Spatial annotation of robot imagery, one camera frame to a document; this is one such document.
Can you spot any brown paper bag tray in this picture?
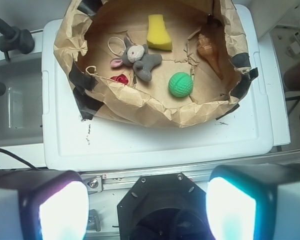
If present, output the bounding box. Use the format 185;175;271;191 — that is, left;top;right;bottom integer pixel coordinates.
54;0;258;128

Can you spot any aluminium rail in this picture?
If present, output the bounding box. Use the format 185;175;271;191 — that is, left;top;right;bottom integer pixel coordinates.
80;149;300;194

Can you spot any black octagonal mount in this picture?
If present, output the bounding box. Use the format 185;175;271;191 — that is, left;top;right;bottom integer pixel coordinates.
117;173;214;240

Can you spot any yellow sponge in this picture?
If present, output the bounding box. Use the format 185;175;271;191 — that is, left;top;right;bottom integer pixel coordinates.
146;14;173;51

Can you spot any gray plush bunny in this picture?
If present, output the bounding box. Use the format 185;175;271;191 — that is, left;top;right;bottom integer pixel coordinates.
110;36;163;82

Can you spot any clear plastic bin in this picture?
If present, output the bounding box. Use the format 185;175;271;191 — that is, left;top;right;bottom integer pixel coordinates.
0;52;43;147

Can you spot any white plastic lid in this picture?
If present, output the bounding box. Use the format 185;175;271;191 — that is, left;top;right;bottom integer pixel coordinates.
41;4;274;172

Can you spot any black cable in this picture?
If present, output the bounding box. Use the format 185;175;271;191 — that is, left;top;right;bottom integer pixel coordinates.
0;146;45;171

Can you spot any black clamp knob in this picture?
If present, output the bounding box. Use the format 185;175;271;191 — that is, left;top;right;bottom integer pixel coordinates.
0;18;35;62

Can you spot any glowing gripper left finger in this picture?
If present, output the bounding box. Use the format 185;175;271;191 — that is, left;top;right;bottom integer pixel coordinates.
0;170;89;240

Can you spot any brown conch shell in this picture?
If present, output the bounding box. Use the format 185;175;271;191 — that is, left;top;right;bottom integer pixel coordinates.
197;33;224;80

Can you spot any red crumpled object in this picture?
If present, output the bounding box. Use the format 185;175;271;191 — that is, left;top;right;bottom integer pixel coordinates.
110;74;129;85

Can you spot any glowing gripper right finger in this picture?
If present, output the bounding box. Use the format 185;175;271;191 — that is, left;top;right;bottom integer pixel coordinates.
206;163;300;240

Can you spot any green textured ball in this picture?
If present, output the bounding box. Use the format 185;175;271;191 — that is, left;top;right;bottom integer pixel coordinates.
168;72;194;98

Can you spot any white rubber band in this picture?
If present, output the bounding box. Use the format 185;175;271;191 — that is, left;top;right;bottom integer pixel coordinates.
107;36;126;57

